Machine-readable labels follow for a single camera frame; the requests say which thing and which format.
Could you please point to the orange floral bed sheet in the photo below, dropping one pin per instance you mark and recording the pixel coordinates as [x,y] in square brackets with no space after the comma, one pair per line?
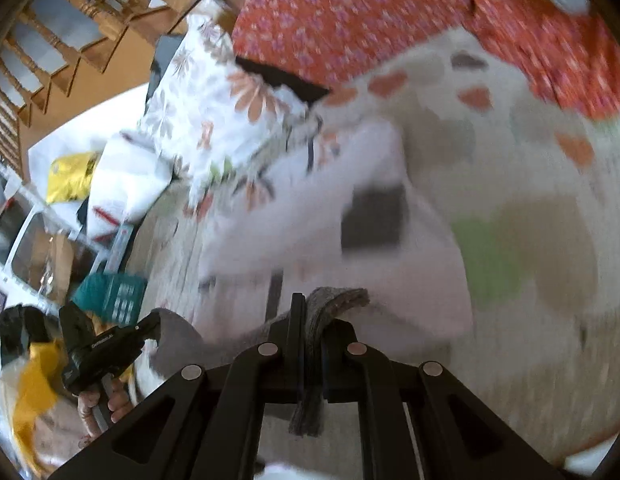
[572,61]

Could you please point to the pale pink floral cardigan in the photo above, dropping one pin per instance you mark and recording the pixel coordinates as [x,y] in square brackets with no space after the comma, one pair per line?
[337,220]

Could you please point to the patchwork heart quilt bedspread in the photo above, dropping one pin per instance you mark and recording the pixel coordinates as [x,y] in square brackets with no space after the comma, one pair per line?
[531,194]

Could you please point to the teal plastic basket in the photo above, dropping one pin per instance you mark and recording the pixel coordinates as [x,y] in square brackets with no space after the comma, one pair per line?
[113,297]

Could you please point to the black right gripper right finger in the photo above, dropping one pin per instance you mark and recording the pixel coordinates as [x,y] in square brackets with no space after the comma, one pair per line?
[420,422]

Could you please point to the white floral pillow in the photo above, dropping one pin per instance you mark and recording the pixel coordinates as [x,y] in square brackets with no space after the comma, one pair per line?
[208,115]

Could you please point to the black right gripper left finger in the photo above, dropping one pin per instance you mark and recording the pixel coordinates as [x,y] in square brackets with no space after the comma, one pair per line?
[204,421]

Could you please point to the wooden staircase railing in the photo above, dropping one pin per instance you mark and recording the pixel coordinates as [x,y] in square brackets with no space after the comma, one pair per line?
[60,57]

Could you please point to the white plastic bag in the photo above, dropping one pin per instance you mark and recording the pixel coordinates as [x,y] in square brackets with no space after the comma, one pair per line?
[129,177]

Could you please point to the person's left hand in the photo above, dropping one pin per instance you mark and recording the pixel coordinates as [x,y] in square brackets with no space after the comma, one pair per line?
[96,404]

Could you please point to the orange floral pillow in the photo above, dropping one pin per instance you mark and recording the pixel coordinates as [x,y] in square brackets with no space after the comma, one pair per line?
[329,42]

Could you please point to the white framed glass cabinet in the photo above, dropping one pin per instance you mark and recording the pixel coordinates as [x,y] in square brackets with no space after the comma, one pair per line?
[41,256]

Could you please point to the yellow plastic bag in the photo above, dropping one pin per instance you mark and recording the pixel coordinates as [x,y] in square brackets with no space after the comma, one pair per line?
[70,177]

